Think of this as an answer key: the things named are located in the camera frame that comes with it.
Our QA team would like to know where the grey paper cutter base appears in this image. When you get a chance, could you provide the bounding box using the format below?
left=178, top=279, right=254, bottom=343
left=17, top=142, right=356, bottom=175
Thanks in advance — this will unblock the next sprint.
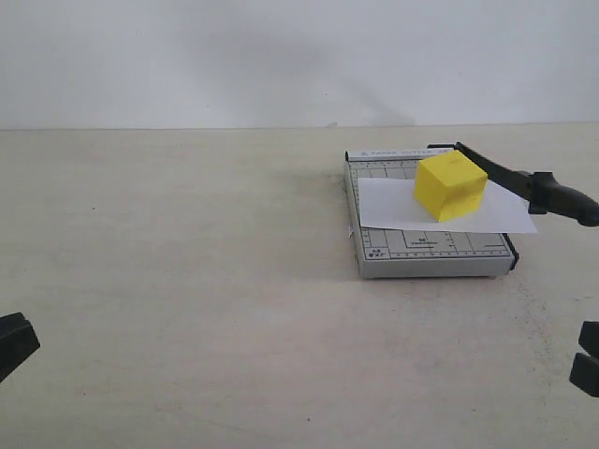
left=344, top=144, right=519, bottom=279

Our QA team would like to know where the yellow foam cube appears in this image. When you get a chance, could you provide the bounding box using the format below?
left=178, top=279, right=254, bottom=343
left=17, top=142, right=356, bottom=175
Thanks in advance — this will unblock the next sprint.
left=414, top=150, right=488, bottom=223

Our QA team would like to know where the white paper sheet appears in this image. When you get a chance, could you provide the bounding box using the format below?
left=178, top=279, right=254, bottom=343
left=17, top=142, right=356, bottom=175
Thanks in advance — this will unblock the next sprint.
left=358, top=178, right=537, bottom=234

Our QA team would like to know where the black cutter blade arm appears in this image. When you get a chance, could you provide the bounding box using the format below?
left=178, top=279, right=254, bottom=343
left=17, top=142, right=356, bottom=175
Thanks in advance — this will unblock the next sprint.
left=427, top=142, right=598, bottom=227

